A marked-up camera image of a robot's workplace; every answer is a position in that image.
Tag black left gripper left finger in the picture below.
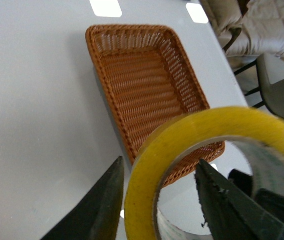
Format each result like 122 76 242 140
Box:
42 156 124 240

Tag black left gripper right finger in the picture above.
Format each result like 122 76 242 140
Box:
195 159 284 240

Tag yellow tape roll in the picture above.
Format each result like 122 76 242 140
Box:
124 106 284 240

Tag brown wicker basket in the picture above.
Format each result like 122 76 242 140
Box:
85 23 225 189

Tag cream quilted blanket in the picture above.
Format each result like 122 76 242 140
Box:
200 0 284 69

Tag grey chair black frame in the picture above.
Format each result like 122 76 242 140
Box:
234 53 284 119

